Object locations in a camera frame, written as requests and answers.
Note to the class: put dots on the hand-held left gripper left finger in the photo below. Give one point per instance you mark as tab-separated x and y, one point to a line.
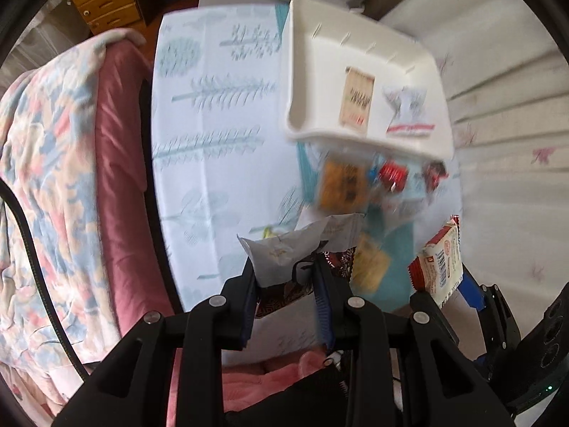
246	307

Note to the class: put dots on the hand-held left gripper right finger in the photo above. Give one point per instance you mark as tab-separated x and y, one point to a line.
322	313

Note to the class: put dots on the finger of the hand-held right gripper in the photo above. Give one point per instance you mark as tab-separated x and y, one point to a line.
471	292

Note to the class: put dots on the red and white biscuit packet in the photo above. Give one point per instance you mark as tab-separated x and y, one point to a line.
438	262

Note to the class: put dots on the white crinkled snack packet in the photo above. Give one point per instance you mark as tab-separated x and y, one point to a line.
280	253

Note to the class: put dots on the red candy packet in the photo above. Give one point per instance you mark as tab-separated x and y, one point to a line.
393	174
435	173

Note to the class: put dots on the orange snack packet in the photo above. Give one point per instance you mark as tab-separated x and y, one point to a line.
342	184

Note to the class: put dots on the white red-striped snack packet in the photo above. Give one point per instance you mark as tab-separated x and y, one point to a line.
406	106

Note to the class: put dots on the beige snack packet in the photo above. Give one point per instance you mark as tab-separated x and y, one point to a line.
358	98

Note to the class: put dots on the white plastic bin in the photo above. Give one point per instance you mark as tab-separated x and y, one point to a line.
320	75

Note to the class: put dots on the dark patterned snack packet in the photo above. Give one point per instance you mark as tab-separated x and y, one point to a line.
284	296

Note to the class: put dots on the yellow snack packet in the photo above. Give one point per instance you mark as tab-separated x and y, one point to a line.
369	264

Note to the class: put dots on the pink cloth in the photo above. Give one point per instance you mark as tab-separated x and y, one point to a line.
275	373

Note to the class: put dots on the dark clothing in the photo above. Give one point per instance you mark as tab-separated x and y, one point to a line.
302	400

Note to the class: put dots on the pink bedsheet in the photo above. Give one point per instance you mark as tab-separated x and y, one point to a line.
120	164

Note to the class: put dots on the white leaf print curtain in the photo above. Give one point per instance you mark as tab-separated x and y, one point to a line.
502	98

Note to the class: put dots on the floral blanket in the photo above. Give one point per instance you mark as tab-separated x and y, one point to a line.
44	164

